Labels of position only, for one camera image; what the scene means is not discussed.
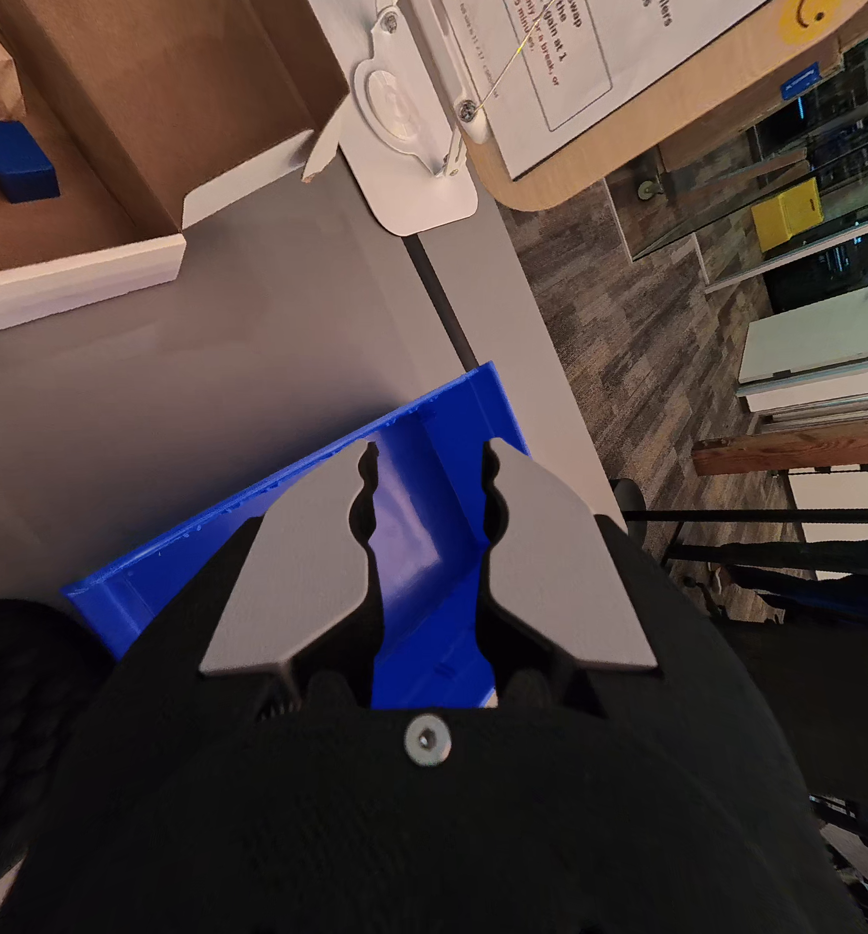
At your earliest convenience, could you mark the white stand base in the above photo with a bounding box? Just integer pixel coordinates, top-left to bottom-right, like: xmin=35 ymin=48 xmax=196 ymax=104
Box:
xmin=306 ymin=0 xmax=480 ymax=237

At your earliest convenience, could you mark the white cardboard mailer box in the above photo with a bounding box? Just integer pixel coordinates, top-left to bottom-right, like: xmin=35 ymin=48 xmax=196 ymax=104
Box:
xmin=0 ymin=0 xmax=352 ymax=334

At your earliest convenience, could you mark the wooden beam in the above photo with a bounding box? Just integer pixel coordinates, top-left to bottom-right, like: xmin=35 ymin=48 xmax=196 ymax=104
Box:
xmin=691 ymin=418 xmax=868 ymax=478

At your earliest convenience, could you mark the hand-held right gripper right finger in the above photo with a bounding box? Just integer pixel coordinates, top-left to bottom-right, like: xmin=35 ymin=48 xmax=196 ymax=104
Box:
xmin=478 ymin=436 xmax=660 ymax=674

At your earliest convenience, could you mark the aluminium frame rail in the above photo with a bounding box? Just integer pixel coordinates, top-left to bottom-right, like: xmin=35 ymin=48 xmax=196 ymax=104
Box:
xmin=736 ymin=349 xmax=868 ymax=433

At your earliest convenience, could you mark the blue cube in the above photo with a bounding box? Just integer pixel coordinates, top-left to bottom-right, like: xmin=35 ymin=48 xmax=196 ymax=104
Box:
xmin=0 ymin=120 xmax=62 ymax=204

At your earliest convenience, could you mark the clipboard with instruction sheet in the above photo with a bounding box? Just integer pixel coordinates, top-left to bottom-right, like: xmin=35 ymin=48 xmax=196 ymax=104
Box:
xmin=461 ymin=0 xmax=868 ymax=213

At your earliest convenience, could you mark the yellow plastic object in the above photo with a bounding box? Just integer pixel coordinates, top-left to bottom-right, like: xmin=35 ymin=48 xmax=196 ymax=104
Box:
xmin=750 ymin=177 xmax=823 ymax=252

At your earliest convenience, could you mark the white bracket bar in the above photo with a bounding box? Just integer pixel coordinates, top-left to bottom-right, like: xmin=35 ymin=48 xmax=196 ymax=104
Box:
xmin=403 ymin=0 xmax=491 ymax=144

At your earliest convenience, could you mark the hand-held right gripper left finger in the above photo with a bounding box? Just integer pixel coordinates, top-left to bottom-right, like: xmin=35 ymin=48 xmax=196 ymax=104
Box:
xmin=197 ymin=439 xmax=381 ymax=677

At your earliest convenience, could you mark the black stanchion pole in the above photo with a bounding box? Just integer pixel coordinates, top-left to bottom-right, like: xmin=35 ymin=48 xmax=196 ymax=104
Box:
xmin=612 ymin=477 xmax=868 ymax=546

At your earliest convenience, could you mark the blue plastic bin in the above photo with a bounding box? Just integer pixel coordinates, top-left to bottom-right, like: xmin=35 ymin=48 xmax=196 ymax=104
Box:
xmin=60 ymin=360 xmax=531 ymax=710

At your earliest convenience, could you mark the small blue sign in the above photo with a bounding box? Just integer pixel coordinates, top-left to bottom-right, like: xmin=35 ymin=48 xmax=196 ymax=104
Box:
xmin=779 ymin=57 xmax=845 ymax=101

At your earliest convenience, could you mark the printed instruction sheet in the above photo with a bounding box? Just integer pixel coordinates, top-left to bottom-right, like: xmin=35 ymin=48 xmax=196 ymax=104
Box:
xmin=440 ymin=0 xmax=772 ymax=181

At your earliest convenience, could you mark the metal stand rod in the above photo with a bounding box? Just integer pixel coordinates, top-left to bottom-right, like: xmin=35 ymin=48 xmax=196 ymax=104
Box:
xmin=443 ymin=119 xmax=473 ymax=179

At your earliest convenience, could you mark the thin cord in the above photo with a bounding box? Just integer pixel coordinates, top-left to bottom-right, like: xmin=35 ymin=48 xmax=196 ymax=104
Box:
xmin=472 ymin=13 xmax=546 ymax=112

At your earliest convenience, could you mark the yellow smiley sticker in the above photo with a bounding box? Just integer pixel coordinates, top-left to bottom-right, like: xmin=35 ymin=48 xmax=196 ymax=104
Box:
xmin=778 ymin=0 xmax=868 ymax=44

